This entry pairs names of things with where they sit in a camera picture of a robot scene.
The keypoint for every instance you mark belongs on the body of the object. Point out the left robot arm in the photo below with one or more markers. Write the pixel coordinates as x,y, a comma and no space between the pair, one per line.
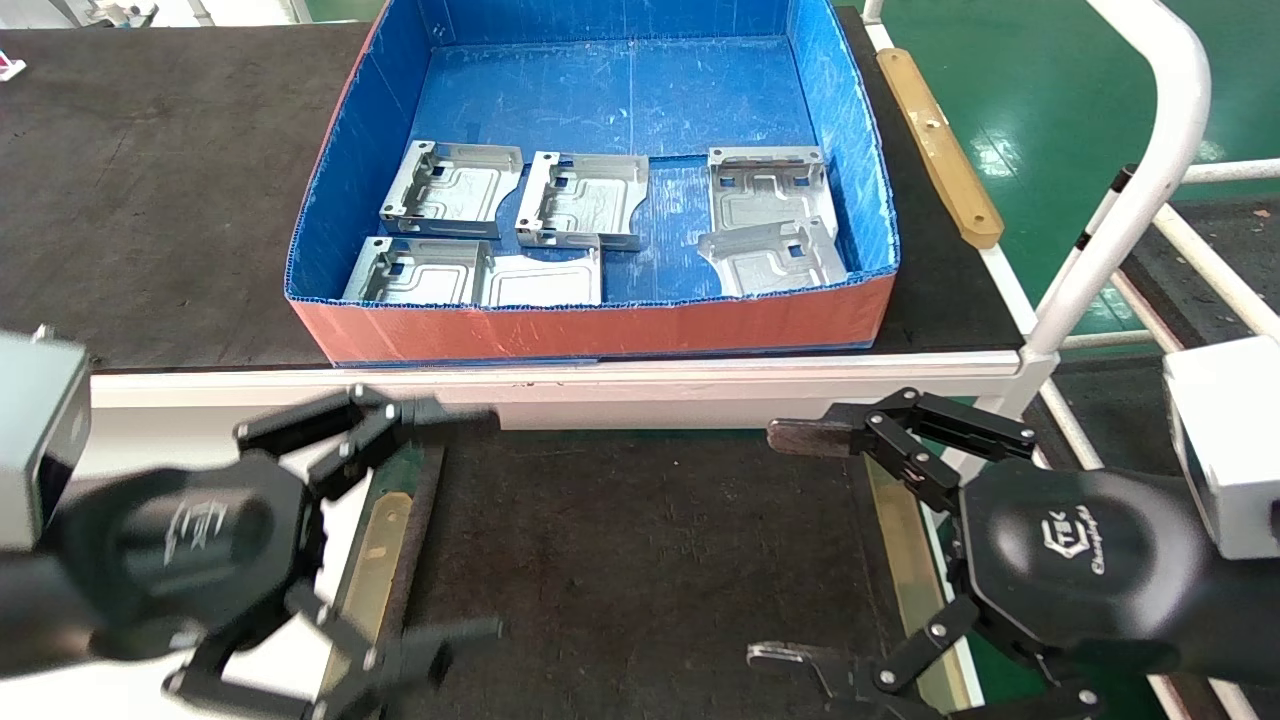
25,610

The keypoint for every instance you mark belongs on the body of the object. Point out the stamped sheet metal bracket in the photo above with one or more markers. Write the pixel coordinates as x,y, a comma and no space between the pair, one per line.
765,185
585,200
420,275
770,265
450,190

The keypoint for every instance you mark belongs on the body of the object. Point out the black and white rod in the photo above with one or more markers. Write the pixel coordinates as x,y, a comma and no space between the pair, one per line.
1100,215

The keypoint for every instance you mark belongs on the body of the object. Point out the tan wooden strip with screws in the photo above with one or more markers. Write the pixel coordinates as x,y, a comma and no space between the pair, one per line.
940,150

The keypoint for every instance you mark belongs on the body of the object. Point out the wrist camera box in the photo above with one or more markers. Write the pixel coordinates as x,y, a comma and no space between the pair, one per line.
40,430
1230,440

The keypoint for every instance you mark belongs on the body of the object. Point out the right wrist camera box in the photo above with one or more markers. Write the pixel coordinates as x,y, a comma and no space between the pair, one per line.
1230,440

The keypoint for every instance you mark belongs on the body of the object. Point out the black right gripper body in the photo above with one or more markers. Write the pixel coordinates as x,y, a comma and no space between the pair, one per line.
1080,560

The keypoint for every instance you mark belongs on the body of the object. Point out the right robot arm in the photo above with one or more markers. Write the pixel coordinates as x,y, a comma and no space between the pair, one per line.
1245,620

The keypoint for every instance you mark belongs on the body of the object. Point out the white tube frame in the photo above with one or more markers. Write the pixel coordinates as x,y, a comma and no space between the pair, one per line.
1150,170

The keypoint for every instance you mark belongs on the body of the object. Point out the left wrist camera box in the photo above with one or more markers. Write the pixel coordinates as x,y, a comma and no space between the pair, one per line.
40,430

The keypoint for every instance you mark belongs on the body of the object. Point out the acrylic table sign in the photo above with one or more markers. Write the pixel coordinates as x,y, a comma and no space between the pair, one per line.
10,68

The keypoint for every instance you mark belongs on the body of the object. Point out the tan wooden edge strip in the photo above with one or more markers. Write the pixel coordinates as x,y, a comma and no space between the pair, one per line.
385,540
900,560

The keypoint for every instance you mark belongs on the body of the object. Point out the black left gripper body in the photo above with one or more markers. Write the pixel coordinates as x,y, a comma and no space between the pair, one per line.
190,550

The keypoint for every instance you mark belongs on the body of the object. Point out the blue corrugated box orange outside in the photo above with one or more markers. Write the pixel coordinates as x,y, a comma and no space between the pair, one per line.
620,100

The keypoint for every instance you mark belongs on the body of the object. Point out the large black rubber table mat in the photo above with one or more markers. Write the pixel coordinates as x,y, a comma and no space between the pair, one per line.
150,200

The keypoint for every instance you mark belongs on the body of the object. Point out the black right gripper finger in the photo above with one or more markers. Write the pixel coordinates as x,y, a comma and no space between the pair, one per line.
925,650
900,440

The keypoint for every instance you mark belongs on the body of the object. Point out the flat sheet metal plate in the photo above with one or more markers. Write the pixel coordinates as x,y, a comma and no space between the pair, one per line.
545,285

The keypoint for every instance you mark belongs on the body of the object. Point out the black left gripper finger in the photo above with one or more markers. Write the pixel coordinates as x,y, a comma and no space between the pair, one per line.
400,665
370,425

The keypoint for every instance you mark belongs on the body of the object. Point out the white metal table frame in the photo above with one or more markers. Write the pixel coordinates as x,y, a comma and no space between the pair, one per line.
600,390

